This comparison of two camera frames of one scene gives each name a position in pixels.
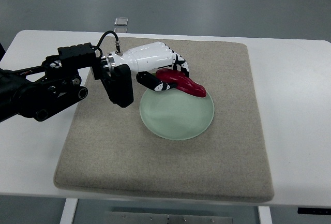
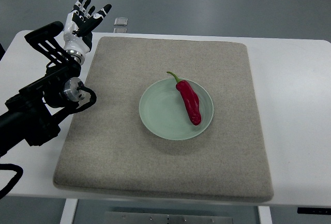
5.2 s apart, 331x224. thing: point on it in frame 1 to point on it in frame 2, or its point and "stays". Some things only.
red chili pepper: [181, 81] to [190, 99]
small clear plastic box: [121, 21] stays
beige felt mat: [111, 149] stays
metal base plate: [113, 217] stays
